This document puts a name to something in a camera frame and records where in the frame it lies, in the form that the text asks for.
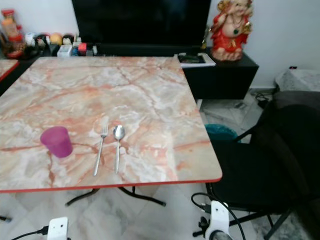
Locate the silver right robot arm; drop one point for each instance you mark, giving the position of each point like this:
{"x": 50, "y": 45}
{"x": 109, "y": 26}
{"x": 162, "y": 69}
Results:
{"x": 221, "y": 236}

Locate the purple plastic cup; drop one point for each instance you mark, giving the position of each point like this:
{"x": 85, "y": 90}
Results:
{"x": 56, "y": 141}

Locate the orange jar with red lid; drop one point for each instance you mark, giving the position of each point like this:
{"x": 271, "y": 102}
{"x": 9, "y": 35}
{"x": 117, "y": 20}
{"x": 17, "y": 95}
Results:
{"x": 11, "y": 27}

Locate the blue and white box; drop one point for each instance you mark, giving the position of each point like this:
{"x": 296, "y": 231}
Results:
{"x": 64, "y": 50}

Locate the yellow round figurine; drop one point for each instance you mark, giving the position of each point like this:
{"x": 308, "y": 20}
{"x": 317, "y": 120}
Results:
{"x": 56, "y": 38}

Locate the silver metal fork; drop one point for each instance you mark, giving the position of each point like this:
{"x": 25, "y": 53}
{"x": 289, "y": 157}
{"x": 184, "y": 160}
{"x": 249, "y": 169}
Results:
{"x": 99, "y": 152}

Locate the small red box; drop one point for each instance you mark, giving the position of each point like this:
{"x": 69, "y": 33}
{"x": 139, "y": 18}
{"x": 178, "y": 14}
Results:
{"x": 82, "y": 49}

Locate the silver metal spoon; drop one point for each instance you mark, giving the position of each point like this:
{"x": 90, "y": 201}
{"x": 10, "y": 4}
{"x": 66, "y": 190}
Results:
{"x": 119, "y": 132}

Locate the black flat television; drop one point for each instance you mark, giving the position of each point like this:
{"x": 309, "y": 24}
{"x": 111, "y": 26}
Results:
{"x": 141, "y": 21}

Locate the white tray with dark item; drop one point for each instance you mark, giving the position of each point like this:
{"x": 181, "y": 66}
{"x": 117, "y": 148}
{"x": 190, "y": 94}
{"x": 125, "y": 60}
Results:
{"x": 195, "y": 59}

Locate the teal round stool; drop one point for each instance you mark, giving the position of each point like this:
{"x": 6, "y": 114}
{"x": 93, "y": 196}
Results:
{"x": 220, "y": 132}

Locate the black television cabinet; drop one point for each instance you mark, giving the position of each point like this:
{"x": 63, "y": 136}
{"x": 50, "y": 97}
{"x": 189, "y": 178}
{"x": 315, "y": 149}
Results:
{"x": 222, "y": 80}

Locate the red laughing Buddha statue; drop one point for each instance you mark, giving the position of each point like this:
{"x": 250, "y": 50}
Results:
{"x": 230, "y": 39}

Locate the black chair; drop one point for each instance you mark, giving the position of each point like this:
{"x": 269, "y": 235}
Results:
{"x": 255, "y": 170}

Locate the white patterned cushion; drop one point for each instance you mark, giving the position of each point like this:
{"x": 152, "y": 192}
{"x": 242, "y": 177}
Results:
{"x": 297, "y": 79}

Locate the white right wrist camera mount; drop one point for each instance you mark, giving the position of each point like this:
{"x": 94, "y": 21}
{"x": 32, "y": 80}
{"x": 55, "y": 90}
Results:
{"x": 219, "y": 216}

